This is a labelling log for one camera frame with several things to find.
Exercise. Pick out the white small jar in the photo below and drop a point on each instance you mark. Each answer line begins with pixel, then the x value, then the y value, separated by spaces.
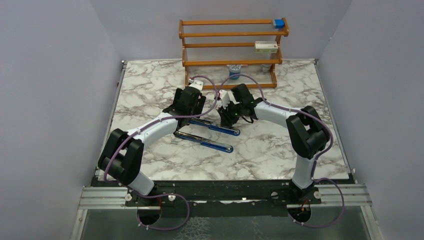
pixel 266 67

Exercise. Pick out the blue box on top shelf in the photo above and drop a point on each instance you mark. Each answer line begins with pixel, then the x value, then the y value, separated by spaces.
pixel 278 23

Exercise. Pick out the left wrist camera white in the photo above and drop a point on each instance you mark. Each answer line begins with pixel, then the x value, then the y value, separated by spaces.
pixel 197 84

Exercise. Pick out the blue white cup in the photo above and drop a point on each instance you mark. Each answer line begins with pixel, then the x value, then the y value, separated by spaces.
pixel 234 71

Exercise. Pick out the blue stapler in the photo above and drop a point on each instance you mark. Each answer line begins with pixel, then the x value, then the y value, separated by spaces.
pixel 204 140

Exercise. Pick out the orange wooden shelf rack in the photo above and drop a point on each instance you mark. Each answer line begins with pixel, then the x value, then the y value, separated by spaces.
pixel 210 46

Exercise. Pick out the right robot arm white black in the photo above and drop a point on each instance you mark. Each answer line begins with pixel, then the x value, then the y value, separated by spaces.
pixel 308 134

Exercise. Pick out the white green carton box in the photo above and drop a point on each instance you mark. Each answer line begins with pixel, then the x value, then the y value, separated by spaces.
pixel 266 47

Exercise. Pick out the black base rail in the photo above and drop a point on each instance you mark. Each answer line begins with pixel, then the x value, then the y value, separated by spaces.
pixel 218 198

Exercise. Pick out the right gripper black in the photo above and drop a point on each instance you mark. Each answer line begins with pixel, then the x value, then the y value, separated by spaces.
pixel 226 120

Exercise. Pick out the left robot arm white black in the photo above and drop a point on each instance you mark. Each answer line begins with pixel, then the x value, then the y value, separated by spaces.
pixel 121 157

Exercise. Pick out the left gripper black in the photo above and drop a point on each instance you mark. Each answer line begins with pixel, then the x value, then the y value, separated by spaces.
pixel 199 104

